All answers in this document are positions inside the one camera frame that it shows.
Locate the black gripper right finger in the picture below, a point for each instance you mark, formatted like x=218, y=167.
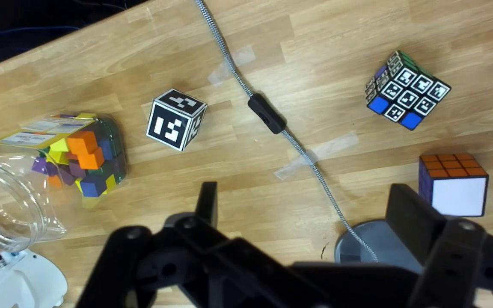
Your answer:
x=412, y=220

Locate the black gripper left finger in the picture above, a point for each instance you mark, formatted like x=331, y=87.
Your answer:
x=206, y=203

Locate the black inline lamp switch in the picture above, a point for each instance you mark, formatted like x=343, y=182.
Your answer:
x=268, y=114

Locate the orange and white Rubik's cube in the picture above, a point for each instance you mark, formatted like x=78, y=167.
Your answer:
x=458, y=191

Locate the black white marker cube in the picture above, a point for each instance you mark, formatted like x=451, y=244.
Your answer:
x=172, y=123

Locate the clear tape strip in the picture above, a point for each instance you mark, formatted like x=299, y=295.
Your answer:
x=318, y=155
x=232, y=64

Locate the Rubik's cube with marker stickers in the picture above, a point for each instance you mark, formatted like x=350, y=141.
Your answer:
x=410, y=92

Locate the colourful wooden block puzzle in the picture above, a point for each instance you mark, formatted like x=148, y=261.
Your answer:
x=85, y=155

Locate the clear plastic jar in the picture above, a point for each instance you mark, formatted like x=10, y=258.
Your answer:
x=8, y=194

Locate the white stand base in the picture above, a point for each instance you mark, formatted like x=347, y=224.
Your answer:
x=22, y=285

